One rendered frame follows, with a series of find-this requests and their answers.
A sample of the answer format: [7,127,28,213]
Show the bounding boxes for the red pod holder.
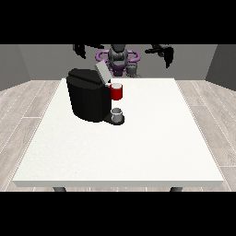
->
[109,82,124,101]

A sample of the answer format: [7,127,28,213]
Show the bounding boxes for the black coffee machine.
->
[65,67,125,125]

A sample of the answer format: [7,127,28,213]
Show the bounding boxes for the pale grey machine lid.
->
[94,60,112,85]

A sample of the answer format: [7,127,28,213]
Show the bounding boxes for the small grey cup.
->
[110,107,124,124]

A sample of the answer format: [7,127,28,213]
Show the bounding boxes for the grey robot trunk purple rings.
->
[95,44,143,78]

